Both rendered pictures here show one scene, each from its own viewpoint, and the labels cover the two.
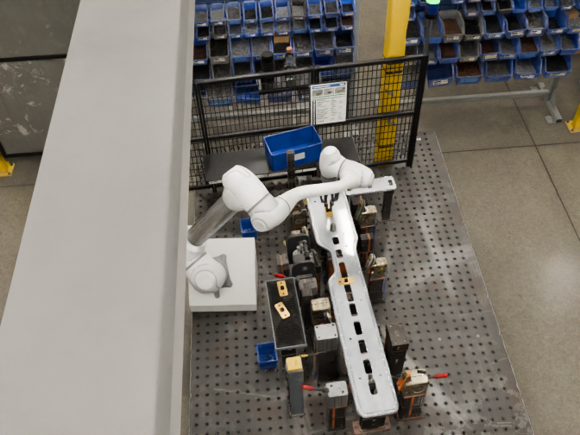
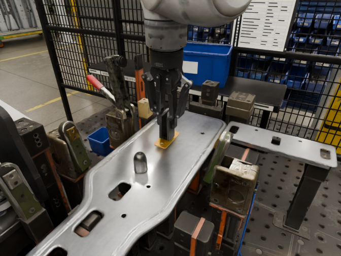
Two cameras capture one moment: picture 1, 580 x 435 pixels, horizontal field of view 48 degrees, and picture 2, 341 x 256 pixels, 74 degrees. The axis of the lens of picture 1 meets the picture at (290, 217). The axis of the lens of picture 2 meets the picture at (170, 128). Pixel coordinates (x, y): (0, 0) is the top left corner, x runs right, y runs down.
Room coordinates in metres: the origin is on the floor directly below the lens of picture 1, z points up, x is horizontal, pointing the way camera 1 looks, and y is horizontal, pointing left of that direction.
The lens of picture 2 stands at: (1.93, -0.52, 1.37)
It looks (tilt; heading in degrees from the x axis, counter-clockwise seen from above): 32 degrees down; 35
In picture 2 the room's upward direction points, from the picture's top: straight up
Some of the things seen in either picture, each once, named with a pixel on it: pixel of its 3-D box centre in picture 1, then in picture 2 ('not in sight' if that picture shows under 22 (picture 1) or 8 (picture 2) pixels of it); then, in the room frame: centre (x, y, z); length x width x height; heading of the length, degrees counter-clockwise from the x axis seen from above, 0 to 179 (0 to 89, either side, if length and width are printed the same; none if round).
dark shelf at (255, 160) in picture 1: (280, 160); (176, 78); (2.75, 0.03, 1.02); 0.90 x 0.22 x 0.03; 96
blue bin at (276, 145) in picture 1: (293, 148); (192, 62); (2.76, -0.04, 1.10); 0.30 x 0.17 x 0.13; 106
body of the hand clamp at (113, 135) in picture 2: (299, 230); (125, 158); (2.33, -0.05, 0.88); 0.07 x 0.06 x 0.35; 96
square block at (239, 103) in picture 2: not in sight; (234, 140); (2.63, -0.31, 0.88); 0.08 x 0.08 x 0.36; 6
